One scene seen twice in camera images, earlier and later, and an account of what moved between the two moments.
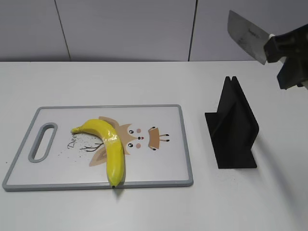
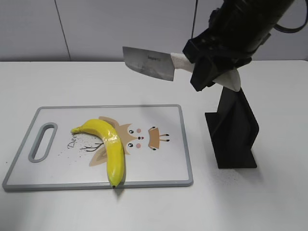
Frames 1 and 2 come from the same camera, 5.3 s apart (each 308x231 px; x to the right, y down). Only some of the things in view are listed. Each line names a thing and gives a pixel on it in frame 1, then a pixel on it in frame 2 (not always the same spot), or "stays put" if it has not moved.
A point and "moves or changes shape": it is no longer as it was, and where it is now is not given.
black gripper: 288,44 to 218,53
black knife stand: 233,128 stays put
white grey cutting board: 154,140 stays put
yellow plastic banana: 114,147 stays put
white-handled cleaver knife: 249,35 moves or changes shape
